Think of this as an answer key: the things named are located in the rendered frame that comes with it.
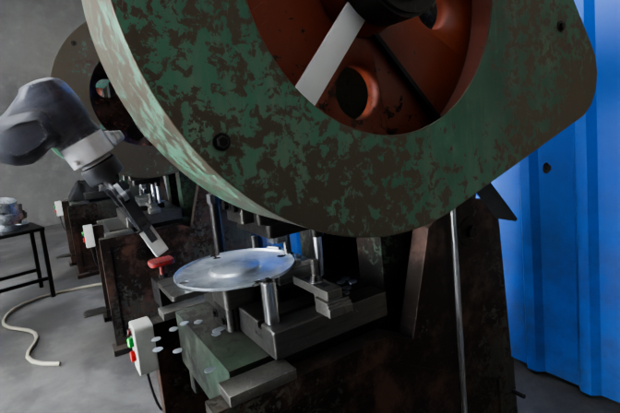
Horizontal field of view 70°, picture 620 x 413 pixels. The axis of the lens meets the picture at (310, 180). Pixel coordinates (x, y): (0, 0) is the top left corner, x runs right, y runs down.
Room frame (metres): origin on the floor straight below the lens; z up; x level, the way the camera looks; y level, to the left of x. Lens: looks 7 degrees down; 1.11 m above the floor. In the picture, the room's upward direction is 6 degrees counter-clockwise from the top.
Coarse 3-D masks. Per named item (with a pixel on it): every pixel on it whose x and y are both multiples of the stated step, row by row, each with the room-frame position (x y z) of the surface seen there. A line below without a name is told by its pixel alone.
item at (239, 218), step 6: (222, 204) 1.07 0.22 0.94; (228, 204) 1.07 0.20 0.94; (228, 210) 1.07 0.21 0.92; (234, 210) 1.01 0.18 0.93; (240, 210) 1.01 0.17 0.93; (228, 216) 1.08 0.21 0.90; (234, 216) 1.04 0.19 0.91; (240, 216) 1.02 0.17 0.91; (246, 216) 1.01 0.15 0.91; (252, 216) 1.02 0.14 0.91; (258, 216) 1.00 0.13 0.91; (240, 222) 1.02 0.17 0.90; (246, 222) 1.01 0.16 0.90; (252, 222) 1.02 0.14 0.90; (258, 222) 1.01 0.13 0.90; (264, 222) 1.01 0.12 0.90; (270, 222) 1.02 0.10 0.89
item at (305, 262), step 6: (288, 252) 1.14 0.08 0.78; (294, 258) 1.08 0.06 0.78; (306, 258) 1.07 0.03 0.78; (294, 264) 1.04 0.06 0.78; (306, 264) 1.06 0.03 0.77; (294, 270) 1.04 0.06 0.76; (300, 270) 1.05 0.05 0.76; (306, 270) 1.06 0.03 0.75; (282, 276) 1.03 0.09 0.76; (288, 276) 1.03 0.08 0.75; (276, 282) 1.04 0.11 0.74; (282, 282) 1.02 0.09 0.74; (288, 282) 1.03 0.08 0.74
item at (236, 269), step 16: (208, 256) 1.15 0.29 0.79; (224, 256) 1.15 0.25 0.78; (240, 256) 1.14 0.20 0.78; (256, 256) 1.12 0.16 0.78; (272, 256) 1.11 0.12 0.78; (288, 256) 1.10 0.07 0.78; (176, 272) 1.04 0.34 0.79; (192, 272) 1.05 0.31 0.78; (208, 272) 1.03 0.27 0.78; (224, 272) 1.00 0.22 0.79; (240, 272) 0.99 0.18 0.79; (256, 272) 1.00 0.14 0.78; (272, 272) 0.98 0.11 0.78; (192, 288) 0.92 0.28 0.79; (208, 288) 0.92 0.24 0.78; (224, 288) 0.90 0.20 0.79; (240, 288) 0.90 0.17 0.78
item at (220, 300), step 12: (168, 288) 0.96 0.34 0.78; (180, 288) 0.95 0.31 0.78; (252, 288) 1.01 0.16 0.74; (180, 300) 0.90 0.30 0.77; (216, 300) 1.03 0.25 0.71; (228, 300) 0.98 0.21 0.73; (240, 300) 0.99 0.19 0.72; (252, 300) 1.01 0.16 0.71; (216, 312) 1.03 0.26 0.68; (228, 312) 0.98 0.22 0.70; (228, 324) 0.98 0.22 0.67
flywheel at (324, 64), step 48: (288, 0) 0.70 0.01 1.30; (336, 0) 0.71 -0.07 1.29; (384, 0) 0.66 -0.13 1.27; (432, 0) 0.70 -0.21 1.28; (480, 0) 0.91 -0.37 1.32; (288, 48) 0.69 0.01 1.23; (336, 48) 0.68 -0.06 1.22; (432, 48) 0.86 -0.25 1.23; (480, 48) 0.89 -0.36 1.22; (384, 96) 0.79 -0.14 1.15; (432, 96) 0.85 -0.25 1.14
